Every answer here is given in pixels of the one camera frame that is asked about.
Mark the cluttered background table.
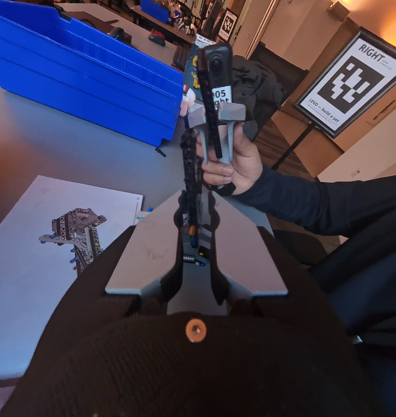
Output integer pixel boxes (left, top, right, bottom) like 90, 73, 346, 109
133, 0, 218, 43

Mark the long black holed toy beam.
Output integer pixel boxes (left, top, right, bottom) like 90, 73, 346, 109
197, 49, 224, 160

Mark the blue toy set box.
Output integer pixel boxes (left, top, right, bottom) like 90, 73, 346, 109
183, 34, 218, 98

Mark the blue storage bin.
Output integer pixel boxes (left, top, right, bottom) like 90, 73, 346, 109
141, 0, 171, 20
0, 2, 185, 147

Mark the dark chair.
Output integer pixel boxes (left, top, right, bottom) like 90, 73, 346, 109
255, 41, 310, 101

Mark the wall lamp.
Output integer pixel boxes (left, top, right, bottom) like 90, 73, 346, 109
328, 0, 351, 22

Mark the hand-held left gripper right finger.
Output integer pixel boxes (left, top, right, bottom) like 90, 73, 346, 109
208, 190, 288, 306

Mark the small framed marker sign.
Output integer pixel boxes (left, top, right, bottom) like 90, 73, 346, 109
217, 8, 239, 42

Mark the person's right forearm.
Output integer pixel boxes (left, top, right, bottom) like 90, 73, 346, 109
234, 164, 396, 240

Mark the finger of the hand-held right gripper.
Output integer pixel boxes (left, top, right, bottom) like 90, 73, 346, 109
218, 103, 246, 165
187, 108, 209, 164

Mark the person's torso in dark clothing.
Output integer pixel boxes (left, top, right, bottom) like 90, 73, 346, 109
310, 195, 396, 417

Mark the black jacket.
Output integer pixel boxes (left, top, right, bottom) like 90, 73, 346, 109
232, 55, 284, 141

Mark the partly built toy brick assembly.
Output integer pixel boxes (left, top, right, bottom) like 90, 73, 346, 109
179, 128, 215, 268

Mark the open instruction booklet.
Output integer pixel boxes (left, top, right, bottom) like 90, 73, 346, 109
0, 175, 153, 382

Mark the white plastic bag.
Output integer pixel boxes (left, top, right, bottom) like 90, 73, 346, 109
179, 87, 202, 118

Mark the framed marker sign on stand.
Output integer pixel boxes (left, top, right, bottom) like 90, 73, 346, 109
271, 28, 396, 171

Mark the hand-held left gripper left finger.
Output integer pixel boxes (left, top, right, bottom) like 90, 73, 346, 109
105, 190, 185, 302

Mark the person's right hand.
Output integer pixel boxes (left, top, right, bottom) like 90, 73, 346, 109
195, 125, 263, 196

